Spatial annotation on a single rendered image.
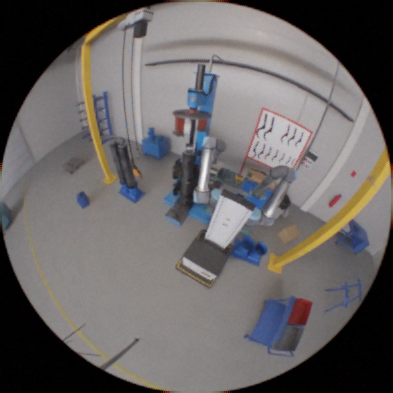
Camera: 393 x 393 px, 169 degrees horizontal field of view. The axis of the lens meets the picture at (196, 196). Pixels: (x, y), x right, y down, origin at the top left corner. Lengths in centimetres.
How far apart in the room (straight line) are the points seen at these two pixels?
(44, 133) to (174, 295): 1155
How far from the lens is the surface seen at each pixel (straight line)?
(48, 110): 1159
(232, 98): 385
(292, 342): 260
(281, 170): 127
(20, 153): 1167
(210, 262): 186
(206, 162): 138
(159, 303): 265
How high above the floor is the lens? 261
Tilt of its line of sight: 48 degrees down
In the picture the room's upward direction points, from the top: 9 degrees clockwise
